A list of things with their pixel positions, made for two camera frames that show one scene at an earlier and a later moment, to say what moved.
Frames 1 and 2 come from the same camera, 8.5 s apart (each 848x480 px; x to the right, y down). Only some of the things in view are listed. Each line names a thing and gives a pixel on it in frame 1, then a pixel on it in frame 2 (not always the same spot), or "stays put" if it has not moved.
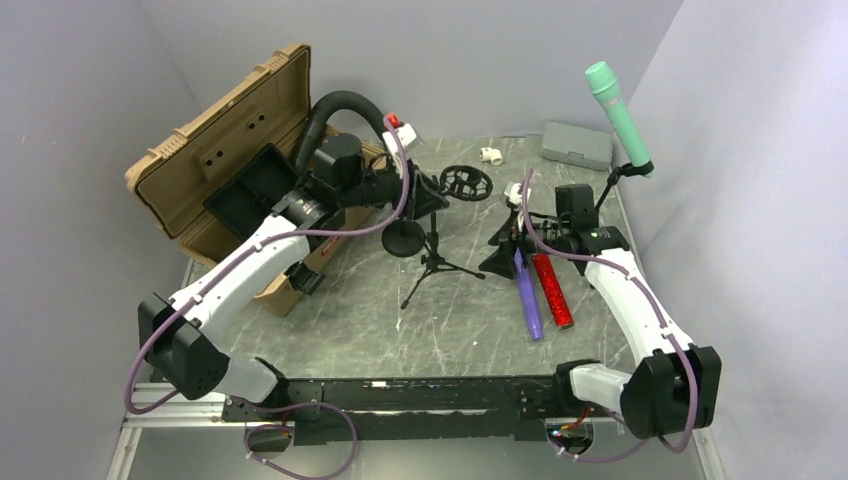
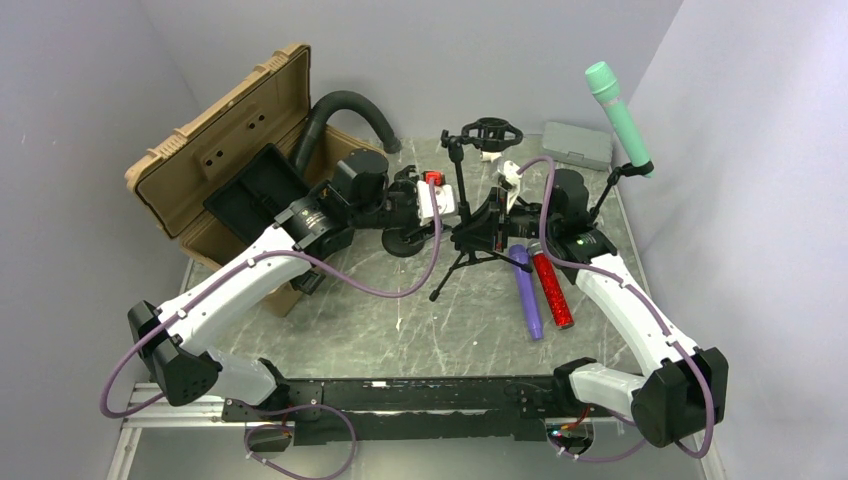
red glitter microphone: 558,303 stays put
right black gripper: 502,260 -> 480,229
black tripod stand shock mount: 464,182 -> 489,133
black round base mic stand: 403,238 stays put
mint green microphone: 605,87 stays put
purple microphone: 530,297 stays put
